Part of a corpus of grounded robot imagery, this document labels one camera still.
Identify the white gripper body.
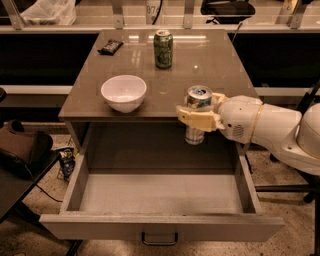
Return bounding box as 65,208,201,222
218,95,263,144

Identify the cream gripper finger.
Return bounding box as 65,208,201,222
211,93,228,104
176,105,224,132

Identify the silver blue redbull can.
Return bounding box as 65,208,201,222
185,85,212,145

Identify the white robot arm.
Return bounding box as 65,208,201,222
176,93,320,176

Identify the green soda can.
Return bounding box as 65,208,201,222
153,30,173,69

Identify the grey drawer cabinet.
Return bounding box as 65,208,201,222
59,29,256,175

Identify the open top drawer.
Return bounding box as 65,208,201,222
40,142,284,241

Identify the white bowl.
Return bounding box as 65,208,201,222
101,75,147,113

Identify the black object behind glass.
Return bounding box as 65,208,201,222
200,0,255,24

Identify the black office chair right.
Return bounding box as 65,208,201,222
256,80,320,256

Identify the dark snack bar wrapper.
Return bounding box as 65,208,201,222
98,39,123,56

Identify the crumpled snack bag on floor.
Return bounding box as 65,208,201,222
59,148,76,181

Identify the dark chair with bag left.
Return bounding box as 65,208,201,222
0,87,84,256

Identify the white plastic bag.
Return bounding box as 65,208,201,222
21,0,76,25

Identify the black drawer handle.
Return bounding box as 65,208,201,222
141,232,179,247

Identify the black cable on floor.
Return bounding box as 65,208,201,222
34,183,64,204

